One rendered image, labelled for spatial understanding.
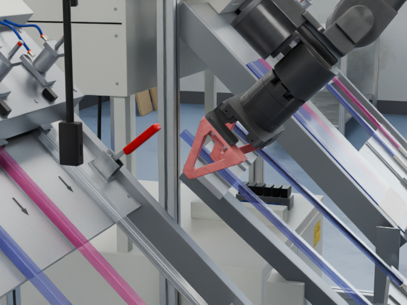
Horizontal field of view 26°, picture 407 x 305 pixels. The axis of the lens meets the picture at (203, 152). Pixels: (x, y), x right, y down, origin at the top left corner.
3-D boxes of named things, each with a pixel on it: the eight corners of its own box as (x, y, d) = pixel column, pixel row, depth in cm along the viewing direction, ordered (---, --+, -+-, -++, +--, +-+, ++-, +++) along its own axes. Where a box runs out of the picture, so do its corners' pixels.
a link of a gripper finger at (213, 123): (160, 157, 102) (215, 104, 98) (182, 146, 109) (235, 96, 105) (198, 201, 101) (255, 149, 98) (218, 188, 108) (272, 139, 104)
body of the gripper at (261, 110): (214, 109, 101) (260, 66, 98) (241, 98, 110) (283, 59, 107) (252, 152, 100) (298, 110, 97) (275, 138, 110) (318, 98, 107)
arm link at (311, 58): (341, 72, 98) (347, 63, 103) (299, 26, 97) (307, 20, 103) (297, 112, 100) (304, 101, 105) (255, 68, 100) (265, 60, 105)
